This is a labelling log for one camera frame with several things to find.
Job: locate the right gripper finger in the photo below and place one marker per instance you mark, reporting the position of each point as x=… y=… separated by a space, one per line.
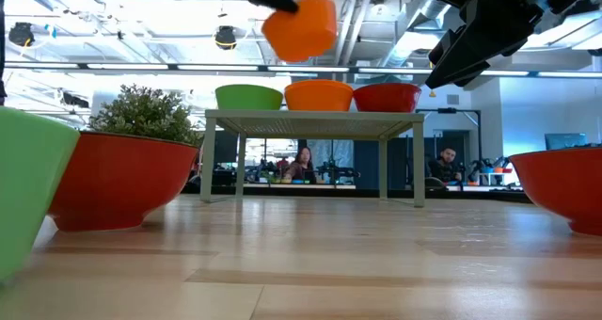
x=447 y=47
x=475 y=56

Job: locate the red bowl floral inside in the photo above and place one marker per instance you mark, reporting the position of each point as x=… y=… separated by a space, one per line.
x=569 y=188
x=117 y=183
x=387 y=99

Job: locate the green mini bowl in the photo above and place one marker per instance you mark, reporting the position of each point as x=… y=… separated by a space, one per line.
x=249 y=99
x=28 y=188

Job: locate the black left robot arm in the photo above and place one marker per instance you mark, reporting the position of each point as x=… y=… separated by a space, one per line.
x=2 y=28

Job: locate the black background robot arm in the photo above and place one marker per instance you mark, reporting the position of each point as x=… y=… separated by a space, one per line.
x=336 y=171

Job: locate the white background mini shelf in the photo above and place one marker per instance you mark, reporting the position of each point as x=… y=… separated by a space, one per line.
x=496 y=174

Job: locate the black hanging ceiling device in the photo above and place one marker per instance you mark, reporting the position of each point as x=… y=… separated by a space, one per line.
x=21 y=34
x=226 y=36

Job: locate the person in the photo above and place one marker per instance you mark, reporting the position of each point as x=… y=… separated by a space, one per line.
x=303 y=164
x=444 y=164

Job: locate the computer monitor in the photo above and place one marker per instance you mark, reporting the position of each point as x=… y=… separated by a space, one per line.
x=565 y=141

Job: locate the pale green perforated metal shelf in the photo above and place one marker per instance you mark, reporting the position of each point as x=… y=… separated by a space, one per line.
x=315 y=117

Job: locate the green potted plant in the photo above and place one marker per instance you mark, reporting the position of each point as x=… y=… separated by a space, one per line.
x=146 y=113

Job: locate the black background frame stand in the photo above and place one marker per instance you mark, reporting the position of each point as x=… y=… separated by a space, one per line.
x=447 y=110

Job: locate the black ceiling light rail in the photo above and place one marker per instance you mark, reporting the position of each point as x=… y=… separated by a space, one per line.
x=216 y=68

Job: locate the black aluminium table frame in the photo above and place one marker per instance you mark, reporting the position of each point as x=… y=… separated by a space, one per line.
x=329 y=193

